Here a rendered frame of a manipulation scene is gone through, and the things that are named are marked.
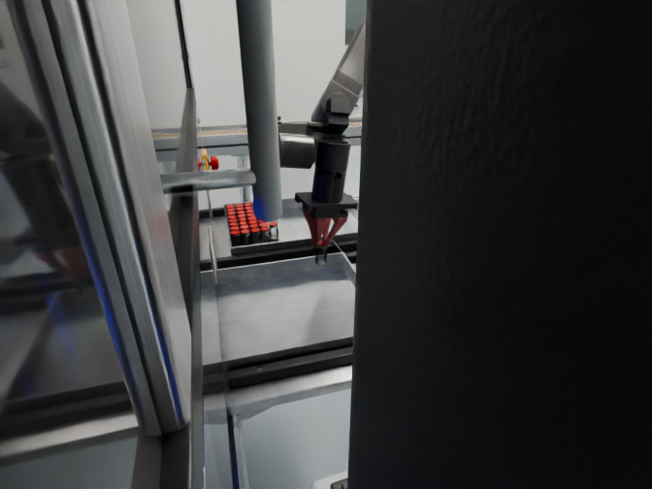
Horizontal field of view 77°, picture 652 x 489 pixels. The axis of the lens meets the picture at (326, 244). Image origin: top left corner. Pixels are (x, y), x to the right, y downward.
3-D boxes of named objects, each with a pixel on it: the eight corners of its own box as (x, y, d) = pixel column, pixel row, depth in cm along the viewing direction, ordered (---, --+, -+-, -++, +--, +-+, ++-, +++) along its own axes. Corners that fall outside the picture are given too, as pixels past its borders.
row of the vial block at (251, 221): (252, 250, 94) (250, 232, 92) (244, 219, 109) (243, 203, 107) (262, 248, 94) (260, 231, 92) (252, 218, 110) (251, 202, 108)
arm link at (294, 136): (349, 91, 68) (333, 114, 76) (280, 83, 65) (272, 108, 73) (352, 161, 67) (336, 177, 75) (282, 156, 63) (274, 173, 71)
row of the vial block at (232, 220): (232, 252, 93) (230, 234, 91) (227, 221, 108) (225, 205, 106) (242, 251, 93) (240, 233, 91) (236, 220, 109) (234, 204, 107)
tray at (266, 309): (170, 390, 58) (166, 372, 56) (177, 290, 80) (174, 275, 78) (393, 345, 66) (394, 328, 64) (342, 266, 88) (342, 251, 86)
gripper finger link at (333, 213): (294, 240, 80) (299, 194, 76) (327, 237, 83) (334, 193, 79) (309, 256, 74) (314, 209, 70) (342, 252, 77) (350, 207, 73)
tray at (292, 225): (232, 262, 89) (230, 247, 88) (225, 215, 112) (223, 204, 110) (376, 243, 98) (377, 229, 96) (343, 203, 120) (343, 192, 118)
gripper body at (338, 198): (293, 202, 75) (297, 162, 72) (341, 199, 80) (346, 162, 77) (307, 215, 70) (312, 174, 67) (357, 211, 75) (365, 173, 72)
